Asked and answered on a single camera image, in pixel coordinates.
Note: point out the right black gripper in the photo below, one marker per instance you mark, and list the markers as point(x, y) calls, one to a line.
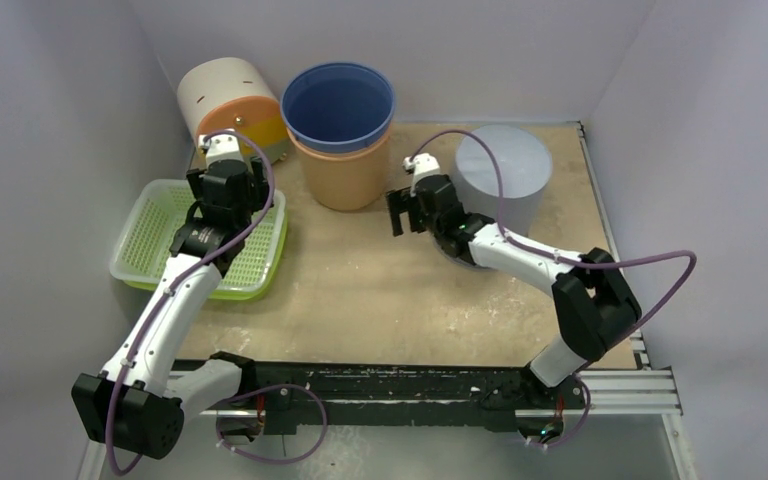
point(414, 208)

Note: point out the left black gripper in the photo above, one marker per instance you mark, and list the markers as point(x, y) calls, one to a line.
point(258, 193)

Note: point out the orange printed plastic bucket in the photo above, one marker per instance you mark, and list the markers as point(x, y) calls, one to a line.
point(346, 181)

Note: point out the grey plastic bucket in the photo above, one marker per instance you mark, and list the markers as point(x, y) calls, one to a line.
point(501, 172)

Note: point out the blue plastic bucket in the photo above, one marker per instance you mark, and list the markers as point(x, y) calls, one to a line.
point(338, 107)

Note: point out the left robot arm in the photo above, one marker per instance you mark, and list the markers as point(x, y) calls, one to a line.
point(132, 406)

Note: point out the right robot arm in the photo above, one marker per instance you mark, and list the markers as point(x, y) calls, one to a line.
point(594, 305)

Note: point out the white perforated plastic basket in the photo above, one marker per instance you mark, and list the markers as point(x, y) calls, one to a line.
point(168, 196)

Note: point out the small round drawer cabinet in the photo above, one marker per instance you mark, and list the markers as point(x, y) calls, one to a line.
point(230, 93)

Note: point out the green plastic tray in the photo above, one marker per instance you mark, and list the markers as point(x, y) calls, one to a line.
point(141, 258)

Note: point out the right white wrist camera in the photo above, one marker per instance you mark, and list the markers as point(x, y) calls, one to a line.
point(420, 166)

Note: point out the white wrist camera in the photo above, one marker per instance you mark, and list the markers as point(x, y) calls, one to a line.
point(420, 166)
point(220, 146)

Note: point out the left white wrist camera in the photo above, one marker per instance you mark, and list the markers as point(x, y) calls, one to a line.
point(220, 146)

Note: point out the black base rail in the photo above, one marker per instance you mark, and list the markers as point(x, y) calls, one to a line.
point(499, 399)

